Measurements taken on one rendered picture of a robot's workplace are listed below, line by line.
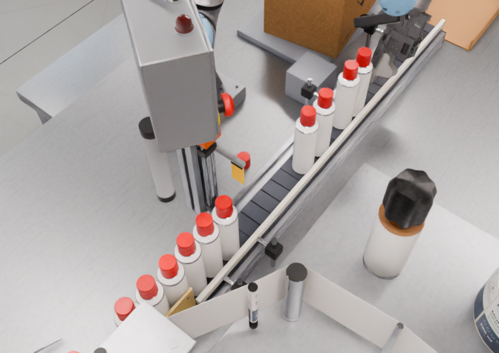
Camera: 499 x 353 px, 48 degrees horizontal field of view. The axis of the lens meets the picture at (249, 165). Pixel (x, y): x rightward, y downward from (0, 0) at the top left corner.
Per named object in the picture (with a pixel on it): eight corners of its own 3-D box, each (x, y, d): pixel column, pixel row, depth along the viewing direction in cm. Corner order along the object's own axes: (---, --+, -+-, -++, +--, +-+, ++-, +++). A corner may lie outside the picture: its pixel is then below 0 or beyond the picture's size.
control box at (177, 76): (160, 154, 87) (139, 66, 72) (139, 79, 97) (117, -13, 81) (222, 140, 89) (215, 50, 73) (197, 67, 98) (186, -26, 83)
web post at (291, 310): (294, 326, 112) (299, 289, 97) (275, 313, 114) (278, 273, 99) (307, 309, 114) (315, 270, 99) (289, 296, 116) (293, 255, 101)
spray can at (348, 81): (344, 134, 141) (355, 76, 124) (326, 124, 143) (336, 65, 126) (354, 121, 143) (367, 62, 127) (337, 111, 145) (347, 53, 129)
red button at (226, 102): (217, 108, 85) (235, 103, 85) (210, 90, 87) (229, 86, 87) (218, 124, 88) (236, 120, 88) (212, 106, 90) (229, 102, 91)
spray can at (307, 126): (305, 179, 133) (312, 123, 116) (287, 168, 135) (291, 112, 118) (317, 165, 135) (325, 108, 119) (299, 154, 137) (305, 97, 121)
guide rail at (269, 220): (200, 307, 113) (200, 303, 112) (196, 303, 114) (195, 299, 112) (445, 25, 162) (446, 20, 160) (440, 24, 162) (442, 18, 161)
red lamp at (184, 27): (177, 38, 75) (175, 24, 73) (173, 26, 76) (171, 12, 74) (196, 34, 75) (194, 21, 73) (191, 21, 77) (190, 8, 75)
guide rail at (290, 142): (171, 275, 112) (170, 272, 111) (166, 271, 112) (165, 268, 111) (426, 0, 160) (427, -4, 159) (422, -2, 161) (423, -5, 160)
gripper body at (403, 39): (403, 63, 135) (425, 15, 130) (372, 47, 138) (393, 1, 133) (413, 59, 141) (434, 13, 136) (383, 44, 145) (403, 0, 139)
